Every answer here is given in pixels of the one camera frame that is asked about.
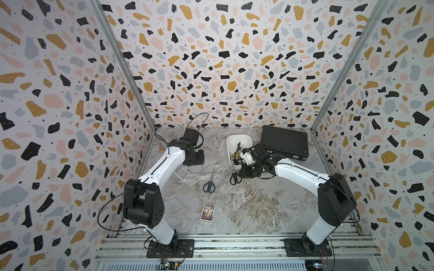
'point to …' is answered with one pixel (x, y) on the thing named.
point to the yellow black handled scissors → (236, 156)
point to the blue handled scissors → (209, 186)
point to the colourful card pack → (208, 212)
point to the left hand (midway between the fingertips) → (201, 159)
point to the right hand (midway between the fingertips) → (238, 174)
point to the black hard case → (289, 143)
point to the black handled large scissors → (235, 178)
